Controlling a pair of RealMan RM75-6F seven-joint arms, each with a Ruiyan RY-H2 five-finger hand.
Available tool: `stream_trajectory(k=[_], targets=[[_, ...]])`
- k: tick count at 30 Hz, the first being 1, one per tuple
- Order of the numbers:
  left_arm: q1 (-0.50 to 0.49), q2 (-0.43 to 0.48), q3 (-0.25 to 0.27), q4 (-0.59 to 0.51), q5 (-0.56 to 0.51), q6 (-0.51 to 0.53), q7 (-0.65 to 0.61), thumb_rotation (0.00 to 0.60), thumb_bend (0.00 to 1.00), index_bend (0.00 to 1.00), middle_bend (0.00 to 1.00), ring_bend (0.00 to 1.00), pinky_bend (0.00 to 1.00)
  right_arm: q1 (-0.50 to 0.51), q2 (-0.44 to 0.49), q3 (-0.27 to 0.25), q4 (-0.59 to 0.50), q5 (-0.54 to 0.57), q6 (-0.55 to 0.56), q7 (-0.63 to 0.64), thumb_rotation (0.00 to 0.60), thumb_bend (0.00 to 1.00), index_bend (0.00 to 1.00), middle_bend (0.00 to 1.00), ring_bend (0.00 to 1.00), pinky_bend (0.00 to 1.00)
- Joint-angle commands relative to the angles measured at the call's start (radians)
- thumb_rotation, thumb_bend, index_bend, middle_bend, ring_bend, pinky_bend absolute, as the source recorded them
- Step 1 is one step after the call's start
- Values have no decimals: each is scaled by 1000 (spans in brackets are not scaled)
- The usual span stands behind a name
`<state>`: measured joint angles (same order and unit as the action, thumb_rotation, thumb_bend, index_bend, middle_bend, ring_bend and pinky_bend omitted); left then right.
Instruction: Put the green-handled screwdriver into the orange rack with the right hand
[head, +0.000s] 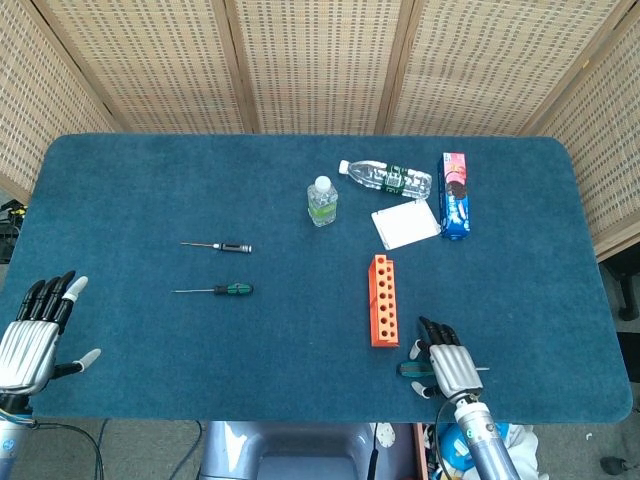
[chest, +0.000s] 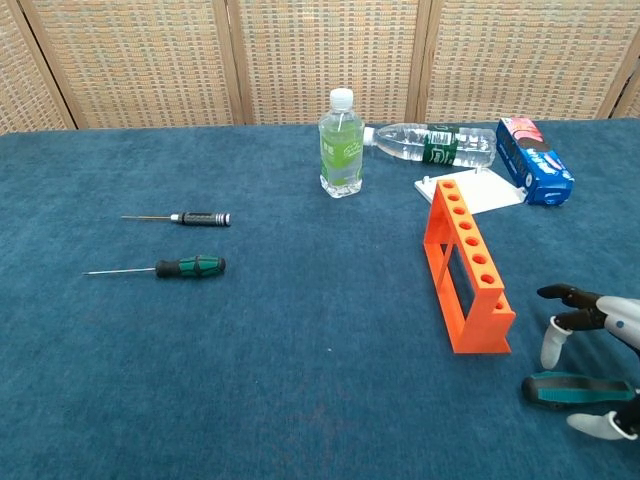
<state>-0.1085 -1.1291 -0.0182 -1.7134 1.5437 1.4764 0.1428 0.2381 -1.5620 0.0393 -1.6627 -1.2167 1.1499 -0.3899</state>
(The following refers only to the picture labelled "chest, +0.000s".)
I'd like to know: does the small green black screwdriver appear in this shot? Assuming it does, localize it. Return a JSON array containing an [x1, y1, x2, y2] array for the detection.
[[82, 255, 227, 280]]

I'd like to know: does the light green label water bottle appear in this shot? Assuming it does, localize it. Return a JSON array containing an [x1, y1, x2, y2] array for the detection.
[[318, 88, 364, 199]]

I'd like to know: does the large teal black screwdriver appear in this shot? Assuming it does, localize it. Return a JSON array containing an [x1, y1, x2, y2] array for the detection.
[[521, 372, 639, 413]]

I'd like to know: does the blue table cloth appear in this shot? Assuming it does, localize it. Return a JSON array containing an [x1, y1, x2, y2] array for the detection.
[[0, 118, 640, 480]]

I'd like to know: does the dark green label water bottle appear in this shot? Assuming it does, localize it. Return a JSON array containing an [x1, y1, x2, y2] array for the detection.
[[363, 122, 498, 170]]

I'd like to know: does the black silver precision screwdriver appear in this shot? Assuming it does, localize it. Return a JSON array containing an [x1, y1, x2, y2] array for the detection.
[[121, 211, 232, 229]]

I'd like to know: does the orange perforated block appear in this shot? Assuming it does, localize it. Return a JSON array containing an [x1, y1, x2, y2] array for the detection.
[[422, 179, 517, 356]]

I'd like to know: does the woven wicker folding screen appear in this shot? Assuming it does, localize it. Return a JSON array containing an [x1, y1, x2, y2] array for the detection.
[[0, 0, 640, 135]]

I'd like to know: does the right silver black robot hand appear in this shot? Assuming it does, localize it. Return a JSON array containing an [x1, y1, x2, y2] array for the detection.
[[537, 283, 640, 442]]

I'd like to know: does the blue cookie box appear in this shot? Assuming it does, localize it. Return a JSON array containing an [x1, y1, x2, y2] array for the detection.
[[495, 117, 576, 207]]

